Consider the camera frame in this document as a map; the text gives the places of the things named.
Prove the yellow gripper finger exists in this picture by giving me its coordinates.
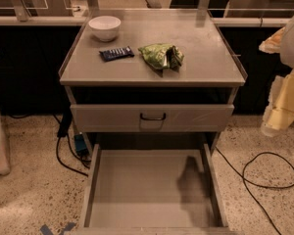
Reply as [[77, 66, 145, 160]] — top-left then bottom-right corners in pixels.
[[259, 27, 285, 54], [261, 70, 294, 137]]

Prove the green jalapeno chip bag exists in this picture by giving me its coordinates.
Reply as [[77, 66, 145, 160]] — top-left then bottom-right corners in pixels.
[[138, 43, 184, 71]]

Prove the grey drawer cabinet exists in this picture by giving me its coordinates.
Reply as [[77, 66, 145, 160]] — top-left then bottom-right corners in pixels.
[[60, 9, 246, 147]]

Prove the dark blue candy bar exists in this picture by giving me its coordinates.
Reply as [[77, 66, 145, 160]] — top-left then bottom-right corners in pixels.
[[99, 46, 134, 62]]

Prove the black floor cable left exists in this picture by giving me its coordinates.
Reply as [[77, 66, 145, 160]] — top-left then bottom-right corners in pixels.
[[52, 114, 92, 178]]

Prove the closed upper drawer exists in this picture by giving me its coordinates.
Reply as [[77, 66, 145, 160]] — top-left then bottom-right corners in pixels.
[[71, 104, 234, 132]]

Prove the black floor cable right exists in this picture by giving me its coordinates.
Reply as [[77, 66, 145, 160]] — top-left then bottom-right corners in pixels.
[[215, 146, 294, 235]]

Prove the black floor cable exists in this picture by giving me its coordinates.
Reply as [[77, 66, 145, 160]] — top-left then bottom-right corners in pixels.
[[215, 146, 294, 235], [52, 114, 92, 178]]

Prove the open grey lower drawer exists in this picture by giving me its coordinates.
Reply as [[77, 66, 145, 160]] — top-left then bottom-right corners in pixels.
[[77, 145, 233, 235]]

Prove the white ceramic bowl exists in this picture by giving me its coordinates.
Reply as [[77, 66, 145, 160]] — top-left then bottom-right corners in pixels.
[[88, 16, 122, 42]]

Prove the blue power adapter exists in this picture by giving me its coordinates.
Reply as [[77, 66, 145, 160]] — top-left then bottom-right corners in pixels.
[[73, 134, 88, 156]]

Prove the blue floor tape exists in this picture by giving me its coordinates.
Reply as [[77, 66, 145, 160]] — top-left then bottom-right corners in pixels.
[[39, 221, 77, 235]]

